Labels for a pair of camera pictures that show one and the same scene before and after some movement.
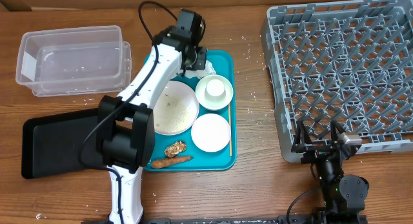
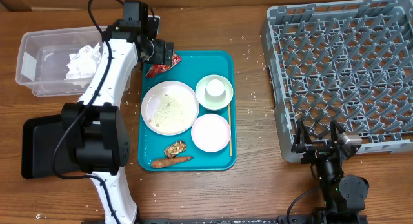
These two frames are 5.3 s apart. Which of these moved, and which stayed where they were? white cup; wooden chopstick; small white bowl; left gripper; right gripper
Moved: left gripper
Stayed: right gripper; wooden chopstick; small white bowl; white cup
